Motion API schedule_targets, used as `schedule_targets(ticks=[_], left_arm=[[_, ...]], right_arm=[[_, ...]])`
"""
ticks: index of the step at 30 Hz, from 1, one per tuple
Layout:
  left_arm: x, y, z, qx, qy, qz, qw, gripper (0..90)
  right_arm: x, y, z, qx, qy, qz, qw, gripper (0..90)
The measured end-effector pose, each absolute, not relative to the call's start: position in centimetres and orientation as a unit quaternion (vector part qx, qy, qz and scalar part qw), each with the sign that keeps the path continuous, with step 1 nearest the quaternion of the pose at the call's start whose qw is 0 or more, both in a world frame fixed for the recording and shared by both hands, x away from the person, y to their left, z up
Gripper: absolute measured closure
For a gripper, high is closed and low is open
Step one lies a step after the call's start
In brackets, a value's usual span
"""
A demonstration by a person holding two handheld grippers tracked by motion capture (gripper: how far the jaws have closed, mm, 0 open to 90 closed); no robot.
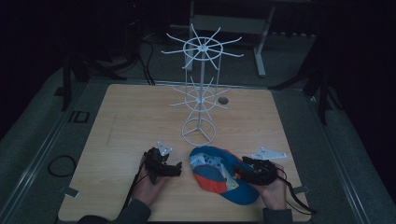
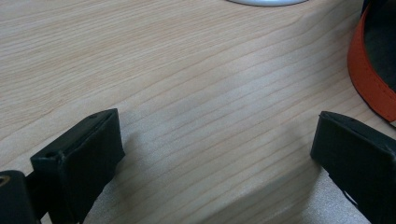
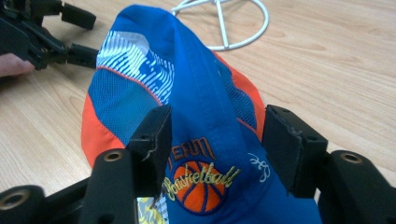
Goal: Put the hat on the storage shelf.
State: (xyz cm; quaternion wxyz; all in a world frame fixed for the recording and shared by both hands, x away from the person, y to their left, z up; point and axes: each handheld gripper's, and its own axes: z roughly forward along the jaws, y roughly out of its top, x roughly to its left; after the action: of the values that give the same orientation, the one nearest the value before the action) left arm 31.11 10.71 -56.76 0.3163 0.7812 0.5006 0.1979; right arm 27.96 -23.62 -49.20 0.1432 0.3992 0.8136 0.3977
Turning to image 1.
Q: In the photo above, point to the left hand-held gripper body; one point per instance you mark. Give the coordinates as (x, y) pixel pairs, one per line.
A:
(155, 163)

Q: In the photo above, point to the grey tape piece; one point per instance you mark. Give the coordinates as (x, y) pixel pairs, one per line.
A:
(71, 192)
(301, 189)

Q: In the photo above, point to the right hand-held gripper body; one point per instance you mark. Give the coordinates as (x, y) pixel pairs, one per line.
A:
(264, 169)

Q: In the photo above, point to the blue and orange cap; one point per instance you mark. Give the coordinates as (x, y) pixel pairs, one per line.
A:
(214, 174)

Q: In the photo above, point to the black floor bracket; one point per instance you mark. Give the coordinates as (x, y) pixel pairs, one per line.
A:
(78, 116)

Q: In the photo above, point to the black metal stand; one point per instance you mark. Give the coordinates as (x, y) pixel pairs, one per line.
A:
(323, 90)
(67, 84)

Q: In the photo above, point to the person's left hand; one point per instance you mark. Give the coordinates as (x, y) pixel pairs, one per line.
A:
(149, 189)

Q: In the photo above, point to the grey metal desk frame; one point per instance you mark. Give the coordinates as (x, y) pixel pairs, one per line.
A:
(230, 25)

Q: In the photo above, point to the person's right hand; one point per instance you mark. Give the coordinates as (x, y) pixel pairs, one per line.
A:
(275, 193)

